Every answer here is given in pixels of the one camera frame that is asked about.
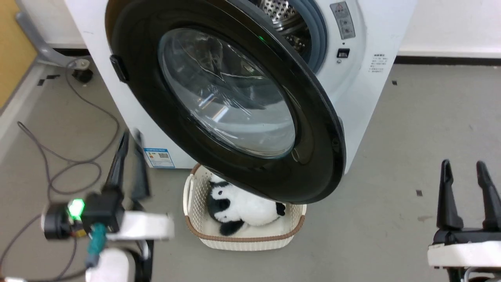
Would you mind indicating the blue energy label sticker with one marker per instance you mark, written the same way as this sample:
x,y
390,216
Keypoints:
x,y
159,157

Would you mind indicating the white front-load washing machine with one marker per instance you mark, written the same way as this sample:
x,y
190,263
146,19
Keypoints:
x,y
364,105

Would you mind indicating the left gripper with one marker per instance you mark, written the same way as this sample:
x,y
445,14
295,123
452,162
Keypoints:
x,y
129,225

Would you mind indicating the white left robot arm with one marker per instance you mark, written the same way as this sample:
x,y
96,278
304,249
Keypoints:
x,y
113,264

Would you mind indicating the black and white panda plush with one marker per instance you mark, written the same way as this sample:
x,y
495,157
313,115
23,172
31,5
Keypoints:
x,y
242,207

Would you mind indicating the cream woven laundry basket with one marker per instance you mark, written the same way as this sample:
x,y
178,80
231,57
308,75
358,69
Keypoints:
x,y
242,239

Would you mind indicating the black door latch hook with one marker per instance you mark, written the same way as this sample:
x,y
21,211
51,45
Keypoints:
x,y
119,67

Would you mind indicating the grey rubber door gasket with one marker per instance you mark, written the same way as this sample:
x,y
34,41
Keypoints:
x,y
319,35

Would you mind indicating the wooden side panel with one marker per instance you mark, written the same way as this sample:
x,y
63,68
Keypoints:
x,y
11,51

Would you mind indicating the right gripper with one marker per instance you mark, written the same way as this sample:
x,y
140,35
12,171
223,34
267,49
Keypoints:
x,y
465,246

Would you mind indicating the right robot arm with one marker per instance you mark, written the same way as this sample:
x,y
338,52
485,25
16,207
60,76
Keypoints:
x,y
469,275

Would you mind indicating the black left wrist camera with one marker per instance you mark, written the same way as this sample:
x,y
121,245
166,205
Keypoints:
x,y
56,221

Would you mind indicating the grey warning sticker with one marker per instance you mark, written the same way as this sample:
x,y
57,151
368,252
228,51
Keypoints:
x,y
343,19

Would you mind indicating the black round glass washer door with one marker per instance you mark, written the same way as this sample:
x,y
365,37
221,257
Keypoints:
x,y
313,156

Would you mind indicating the black round floor plug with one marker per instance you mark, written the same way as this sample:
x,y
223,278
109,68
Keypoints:
x,y
82,75

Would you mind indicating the stainless steel washer drum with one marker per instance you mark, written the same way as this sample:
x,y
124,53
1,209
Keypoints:
x,y
280,13

